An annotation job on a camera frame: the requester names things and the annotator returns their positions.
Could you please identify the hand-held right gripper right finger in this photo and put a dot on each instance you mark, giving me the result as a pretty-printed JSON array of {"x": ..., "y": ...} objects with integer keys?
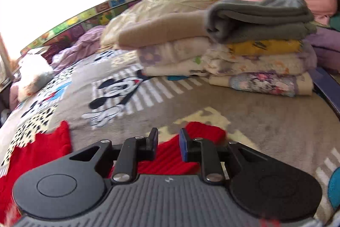
[{"x": 183, "y": 146}]

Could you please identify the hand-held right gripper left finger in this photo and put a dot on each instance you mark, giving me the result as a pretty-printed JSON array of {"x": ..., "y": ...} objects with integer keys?
[{"x": 152, "y": 143}]

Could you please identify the red knit sweater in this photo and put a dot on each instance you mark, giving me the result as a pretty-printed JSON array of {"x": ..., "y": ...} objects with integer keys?
[{"x": 39, "y": 148}]

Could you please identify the cartoon printed blanket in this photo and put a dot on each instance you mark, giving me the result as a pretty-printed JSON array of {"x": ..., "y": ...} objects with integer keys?
[{"x": 239, "y": 115}]

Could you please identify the purple flower folded garment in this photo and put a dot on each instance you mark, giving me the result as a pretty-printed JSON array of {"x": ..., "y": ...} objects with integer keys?
[{"x": 172, "y": 52}]

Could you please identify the purple cartoon print folded garment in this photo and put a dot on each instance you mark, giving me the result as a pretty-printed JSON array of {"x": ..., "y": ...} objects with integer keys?
[{"x": 263, "y": 83}]

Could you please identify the white fleece folded garment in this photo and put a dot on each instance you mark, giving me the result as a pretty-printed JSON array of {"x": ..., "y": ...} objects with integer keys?
[{"x": 255, "y": 63}]

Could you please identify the beige folded garment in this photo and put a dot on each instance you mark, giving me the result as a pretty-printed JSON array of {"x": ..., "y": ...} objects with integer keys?
[{"x": 164, "y": 27}]

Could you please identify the purple quilt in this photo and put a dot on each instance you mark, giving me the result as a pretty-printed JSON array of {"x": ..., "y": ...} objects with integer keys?
[{"x": 82, "y": 43}]

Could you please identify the yellow folded garment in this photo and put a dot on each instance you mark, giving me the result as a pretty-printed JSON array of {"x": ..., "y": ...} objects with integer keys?
[{"x": 263, "y": 46}]

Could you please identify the white plastic bag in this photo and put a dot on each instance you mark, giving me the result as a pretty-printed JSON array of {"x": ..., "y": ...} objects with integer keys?
[{"x": 33, "y": 74}]

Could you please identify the colourful alphabet foam mat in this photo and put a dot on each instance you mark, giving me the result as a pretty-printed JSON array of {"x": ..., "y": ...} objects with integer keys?
[{"x": 87, "y": 14}]

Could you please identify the grey folded garment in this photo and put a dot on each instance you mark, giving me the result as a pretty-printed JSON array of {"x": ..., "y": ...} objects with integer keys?
[{"x": 255, "y": 18}]

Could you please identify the purple cloth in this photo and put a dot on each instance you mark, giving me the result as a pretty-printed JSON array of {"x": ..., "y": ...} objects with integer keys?
[{"x": 326, "y": 43}]

